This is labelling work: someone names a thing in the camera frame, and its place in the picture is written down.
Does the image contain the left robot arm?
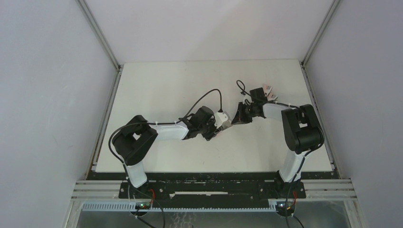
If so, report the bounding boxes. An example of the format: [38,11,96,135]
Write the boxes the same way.
[108,106,228,198]

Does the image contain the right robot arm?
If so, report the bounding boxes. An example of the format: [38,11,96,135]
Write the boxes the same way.
[231,102,325,198]

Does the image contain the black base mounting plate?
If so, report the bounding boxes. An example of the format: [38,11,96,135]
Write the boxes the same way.
[73,171,339,209]

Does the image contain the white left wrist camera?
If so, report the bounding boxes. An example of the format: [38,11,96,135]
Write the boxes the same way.
[214,112,231,128]

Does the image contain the black left camera cable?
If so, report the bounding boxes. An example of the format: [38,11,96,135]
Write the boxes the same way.
[184,88,223,120]

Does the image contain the aluminium right frame rail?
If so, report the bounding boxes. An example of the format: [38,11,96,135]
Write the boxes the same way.
[300,0,343,179]

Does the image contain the aluminium frame rail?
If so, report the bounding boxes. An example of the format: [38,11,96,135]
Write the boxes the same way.
[300,0,343,179]
[75,0,124,180]

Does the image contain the aluminium left frame rail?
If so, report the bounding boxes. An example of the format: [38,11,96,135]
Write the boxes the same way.
[75,0,124,180]

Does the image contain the aluminium front extrusion rail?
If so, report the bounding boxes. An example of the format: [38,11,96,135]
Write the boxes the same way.
[71,180,357,201]

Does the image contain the white slotted cable duct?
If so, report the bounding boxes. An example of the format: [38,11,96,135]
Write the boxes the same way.
[82,201,278,212]

